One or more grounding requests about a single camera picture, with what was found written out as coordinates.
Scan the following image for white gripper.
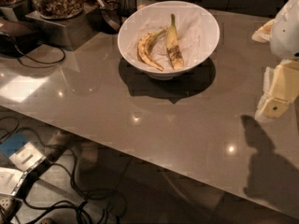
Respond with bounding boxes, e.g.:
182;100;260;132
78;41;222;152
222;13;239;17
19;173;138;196
251;0;299;119

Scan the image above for large spotted banana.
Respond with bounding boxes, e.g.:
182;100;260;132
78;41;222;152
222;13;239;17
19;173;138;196
165;14;184;70

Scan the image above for white ceramic bowl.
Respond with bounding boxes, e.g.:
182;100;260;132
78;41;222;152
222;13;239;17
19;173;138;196
118;1;220;80

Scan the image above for small curved spotted banana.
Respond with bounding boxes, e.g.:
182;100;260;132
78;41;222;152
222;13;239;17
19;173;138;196
137;29;166;71

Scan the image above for white paper napkin liner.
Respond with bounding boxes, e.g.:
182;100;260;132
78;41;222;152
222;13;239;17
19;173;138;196
134;14;206;70

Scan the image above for dark scoop utensil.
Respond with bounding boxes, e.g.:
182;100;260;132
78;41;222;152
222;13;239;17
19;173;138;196
96;0;121;32

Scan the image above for metal box stand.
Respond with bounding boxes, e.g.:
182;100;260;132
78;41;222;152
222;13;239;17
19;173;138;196
26;5;102;50

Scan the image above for glass jar of nuts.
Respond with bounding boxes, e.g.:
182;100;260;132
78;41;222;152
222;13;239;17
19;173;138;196
32;0;84;20

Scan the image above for blue and white box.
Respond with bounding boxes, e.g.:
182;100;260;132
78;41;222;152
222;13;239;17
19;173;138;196
0;133;46;172

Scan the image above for white paper packet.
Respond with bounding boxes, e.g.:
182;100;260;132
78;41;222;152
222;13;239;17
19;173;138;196
0;167;23;196

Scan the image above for white power strip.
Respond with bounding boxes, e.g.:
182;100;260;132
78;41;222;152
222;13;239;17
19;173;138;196
0;197;20;224

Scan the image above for black wire mesh cup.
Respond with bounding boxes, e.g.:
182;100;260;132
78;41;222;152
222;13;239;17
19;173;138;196
119;0;137;18

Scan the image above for black floor cables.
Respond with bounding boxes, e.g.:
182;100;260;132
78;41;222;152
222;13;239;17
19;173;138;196
0;115;129;224

